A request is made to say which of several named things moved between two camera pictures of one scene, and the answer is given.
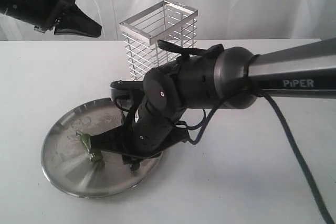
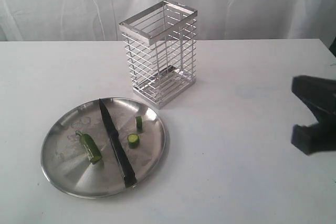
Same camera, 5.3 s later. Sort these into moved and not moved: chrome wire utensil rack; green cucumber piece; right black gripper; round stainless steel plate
Moved: right black gripper
Not moved: round stainless steel plate; green cucumber piece; chrome wire utensil rack
